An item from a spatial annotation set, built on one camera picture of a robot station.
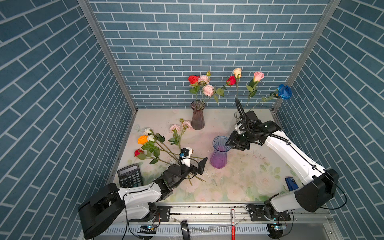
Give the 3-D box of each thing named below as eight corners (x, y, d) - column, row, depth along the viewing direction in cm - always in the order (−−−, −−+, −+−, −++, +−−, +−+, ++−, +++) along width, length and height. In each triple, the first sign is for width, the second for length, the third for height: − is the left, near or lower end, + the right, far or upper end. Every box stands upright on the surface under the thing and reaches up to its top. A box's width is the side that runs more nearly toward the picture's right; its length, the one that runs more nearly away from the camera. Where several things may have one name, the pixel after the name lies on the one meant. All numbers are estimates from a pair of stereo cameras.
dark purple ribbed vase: (191, 129, 110) (190, 109, 93) (191, 120, 116) (191, 99, 99) (204, 129, 110) (205, 109, 94) (204, 120, 116) (205, 100, 99)
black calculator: (122, 193, 82) (119, 191, 79) (119, 172, 89) (117, 170, 87) (142, 184, 85) (141, 182, 82) (138, 165, 92) (137, 162, 90)
